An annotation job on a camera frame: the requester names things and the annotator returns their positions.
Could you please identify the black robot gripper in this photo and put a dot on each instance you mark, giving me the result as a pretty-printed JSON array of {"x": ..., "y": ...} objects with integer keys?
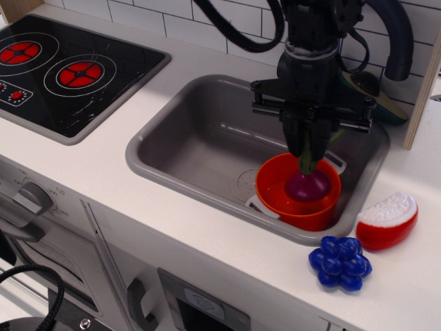
[{"x": 312, "y": 86}]

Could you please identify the purple toy beet green leaves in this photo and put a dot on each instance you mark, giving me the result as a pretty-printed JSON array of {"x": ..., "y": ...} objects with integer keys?
[{"x": 308, "y": 184}]

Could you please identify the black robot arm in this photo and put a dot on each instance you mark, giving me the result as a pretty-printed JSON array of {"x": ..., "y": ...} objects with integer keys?
[{"x": 317, "y": 27}]

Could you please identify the grey plastic sink basin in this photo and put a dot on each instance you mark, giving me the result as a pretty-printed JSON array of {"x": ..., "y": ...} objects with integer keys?
[{"x": 208, "y": 144}]

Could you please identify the green toy avocado half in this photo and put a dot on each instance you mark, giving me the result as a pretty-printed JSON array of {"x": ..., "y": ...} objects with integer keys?
[{"x": 386, "y": 110}]

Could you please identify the red white toy fruit wedge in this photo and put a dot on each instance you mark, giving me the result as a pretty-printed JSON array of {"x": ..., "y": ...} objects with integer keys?
[{"x": 387, "y": 223}]

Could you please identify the wooden side panel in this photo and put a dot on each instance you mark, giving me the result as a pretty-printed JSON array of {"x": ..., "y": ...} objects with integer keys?
[{"x": 424, "y": 94}]

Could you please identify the blue toy grape bunch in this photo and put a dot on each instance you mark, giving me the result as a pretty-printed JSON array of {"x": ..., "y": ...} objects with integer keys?
[{"x": 339, "y": 262}]

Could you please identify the black toy stove top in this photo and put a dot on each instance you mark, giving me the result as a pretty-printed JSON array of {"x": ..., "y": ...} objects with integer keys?
[{"x": 62, "y": 82}]

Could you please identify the grey oven knob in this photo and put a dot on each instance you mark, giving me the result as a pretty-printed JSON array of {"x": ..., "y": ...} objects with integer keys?
[{"x": 33, "y": 198}]

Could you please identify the orange toy pot grey handles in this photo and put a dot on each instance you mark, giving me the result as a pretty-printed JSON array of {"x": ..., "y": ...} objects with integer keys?
[{"x": 271, "y": 199}]

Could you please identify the grey cabinet door handle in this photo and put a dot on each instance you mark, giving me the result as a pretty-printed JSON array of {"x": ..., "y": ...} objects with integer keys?
[{"x": 135, "y": 293}]

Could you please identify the black metal base plate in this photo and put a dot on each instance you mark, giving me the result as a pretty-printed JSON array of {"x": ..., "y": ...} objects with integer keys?
[{"x": 62, "y": 315}]

